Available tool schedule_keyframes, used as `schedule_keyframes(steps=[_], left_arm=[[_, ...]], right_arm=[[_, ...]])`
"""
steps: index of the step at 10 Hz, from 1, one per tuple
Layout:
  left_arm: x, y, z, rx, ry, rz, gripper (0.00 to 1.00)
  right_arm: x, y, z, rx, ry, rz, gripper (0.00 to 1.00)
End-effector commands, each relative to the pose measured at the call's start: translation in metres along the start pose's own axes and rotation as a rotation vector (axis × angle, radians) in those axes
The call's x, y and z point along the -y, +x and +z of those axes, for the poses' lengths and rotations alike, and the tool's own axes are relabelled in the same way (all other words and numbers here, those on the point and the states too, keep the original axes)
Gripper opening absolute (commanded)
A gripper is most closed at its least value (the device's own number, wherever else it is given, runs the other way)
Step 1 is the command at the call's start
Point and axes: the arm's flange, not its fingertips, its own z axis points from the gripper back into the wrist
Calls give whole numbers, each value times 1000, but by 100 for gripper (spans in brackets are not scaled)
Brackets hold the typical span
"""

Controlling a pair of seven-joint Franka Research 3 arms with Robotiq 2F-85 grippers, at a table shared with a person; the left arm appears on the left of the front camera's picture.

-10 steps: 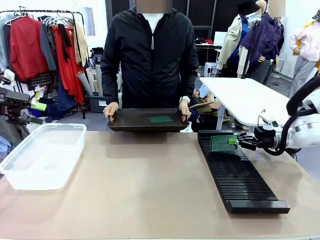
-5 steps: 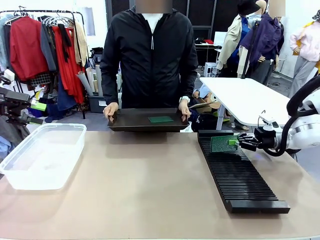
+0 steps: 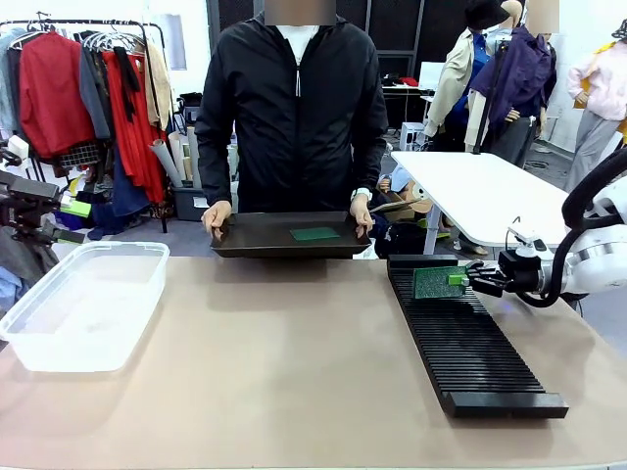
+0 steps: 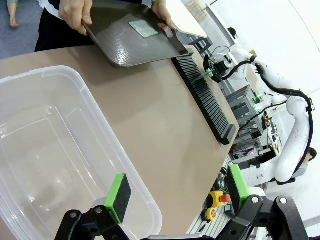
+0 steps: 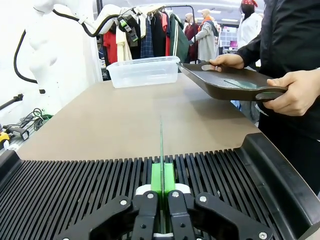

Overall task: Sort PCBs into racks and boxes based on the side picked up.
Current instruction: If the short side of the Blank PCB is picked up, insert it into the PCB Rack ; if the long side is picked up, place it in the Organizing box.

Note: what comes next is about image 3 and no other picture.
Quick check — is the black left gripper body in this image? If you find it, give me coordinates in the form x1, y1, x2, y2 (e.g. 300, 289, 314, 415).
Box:
0, 169, 64, 242

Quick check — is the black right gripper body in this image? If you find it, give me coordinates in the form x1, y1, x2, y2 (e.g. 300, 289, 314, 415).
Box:
498, 249, 545, 296

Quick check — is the green PCB board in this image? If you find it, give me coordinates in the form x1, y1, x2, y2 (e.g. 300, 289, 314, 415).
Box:
412, 266, 467, 302
288, 226, 341, 243

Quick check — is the black rectangular tray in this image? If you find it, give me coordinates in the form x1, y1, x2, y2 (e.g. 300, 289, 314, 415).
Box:
210, 211, 372, 260

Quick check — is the person's left forearm black sleeve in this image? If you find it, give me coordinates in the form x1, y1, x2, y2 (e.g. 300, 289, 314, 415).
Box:
349, 129, 392, 198

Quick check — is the person's right forearm black sleeve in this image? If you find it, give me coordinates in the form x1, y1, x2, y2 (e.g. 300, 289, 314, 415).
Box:
194, 131, 235, 208

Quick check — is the person's left hand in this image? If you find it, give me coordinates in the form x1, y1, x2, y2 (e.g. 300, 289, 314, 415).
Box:
349, 194, 376, 240

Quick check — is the person's right hand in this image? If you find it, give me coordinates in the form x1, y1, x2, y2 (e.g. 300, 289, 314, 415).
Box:
201, 200, 233, 242

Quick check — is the plaid checked garment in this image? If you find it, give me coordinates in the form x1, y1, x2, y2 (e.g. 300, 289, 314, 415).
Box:
57, 141, 103, 170

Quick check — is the navy blue hanging garment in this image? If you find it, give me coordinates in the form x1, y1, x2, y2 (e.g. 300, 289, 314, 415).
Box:
111, 146, 152, 219

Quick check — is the white side table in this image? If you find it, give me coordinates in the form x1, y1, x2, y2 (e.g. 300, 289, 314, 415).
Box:
390, 150, 573, 257

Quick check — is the clear plastic storage box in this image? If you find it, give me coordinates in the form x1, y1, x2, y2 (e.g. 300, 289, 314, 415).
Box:
0, 240, 171, 374

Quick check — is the black slotted PCB rack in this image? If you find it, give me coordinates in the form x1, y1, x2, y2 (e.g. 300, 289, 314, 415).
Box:
386, 254, 570, 420

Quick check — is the red hanging dress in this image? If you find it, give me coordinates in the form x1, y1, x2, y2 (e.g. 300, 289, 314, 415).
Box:
101, 48, 167, 205

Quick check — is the red hanging jacket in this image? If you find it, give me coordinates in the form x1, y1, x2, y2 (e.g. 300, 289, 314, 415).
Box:
19, 31, 98, 161

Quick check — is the black storage bin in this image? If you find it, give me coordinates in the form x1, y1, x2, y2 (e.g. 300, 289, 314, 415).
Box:
171, 184, 213, 222

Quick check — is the light grey hanging garment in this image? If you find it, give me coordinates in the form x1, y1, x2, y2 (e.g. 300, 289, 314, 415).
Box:
0, 27, 24, 141

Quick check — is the bundle of paper rolls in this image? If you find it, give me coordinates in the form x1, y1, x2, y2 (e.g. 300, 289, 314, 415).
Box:
148, 124, 205, 190

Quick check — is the black hanging scarf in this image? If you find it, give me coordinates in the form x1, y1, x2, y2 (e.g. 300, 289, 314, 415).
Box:
113, 46, 142, 124

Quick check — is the beige hanging garment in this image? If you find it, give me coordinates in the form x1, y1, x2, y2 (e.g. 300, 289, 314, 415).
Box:
144, 41, 174, 132

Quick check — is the black office chair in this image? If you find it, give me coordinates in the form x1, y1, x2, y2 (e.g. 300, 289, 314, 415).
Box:
176, 91, 205, 134

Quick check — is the black metal clothes rack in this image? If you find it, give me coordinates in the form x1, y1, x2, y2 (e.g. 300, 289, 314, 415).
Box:
0, 12, 170, 235

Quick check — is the mannequin in beige coat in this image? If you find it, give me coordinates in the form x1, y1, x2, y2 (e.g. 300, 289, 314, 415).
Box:
423, 26, 494, 154

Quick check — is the mannequin in purple jacket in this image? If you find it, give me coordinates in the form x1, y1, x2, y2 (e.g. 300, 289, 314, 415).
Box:
468, 0, 560, 168

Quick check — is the white board on desk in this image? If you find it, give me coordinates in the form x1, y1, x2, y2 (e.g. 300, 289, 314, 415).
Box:
418, 61, 448, 92

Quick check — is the mannequin in pink hoodie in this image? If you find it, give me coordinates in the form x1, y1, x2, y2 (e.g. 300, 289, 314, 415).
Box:
565, 18, 627, 193

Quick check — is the person in black jacket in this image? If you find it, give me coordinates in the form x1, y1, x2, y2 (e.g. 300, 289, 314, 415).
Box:
194, 10, 392, 214

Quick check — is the black bucket hat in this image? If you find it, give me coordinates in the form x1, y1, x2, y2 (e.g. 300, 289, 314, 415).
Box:
463, 0, 513, 33

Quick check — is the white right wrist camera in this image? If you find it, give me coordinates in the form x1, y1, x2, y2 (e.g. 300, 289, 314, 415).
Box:
506, 225, 549, 259

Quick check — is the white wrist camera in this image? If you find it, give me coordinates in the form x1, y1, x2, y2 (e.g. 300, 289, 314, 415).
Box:
506, 225, 549, 259
0, 135, 31, 168

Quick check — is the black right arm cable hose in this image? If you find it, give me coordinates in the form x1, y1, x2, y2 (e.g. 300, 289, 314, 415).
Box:
508, 146, 627, 308

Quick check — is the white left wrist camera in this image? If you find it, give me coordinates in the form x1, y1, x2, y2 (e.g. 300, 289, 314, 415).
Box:
0, 135, 31, 168

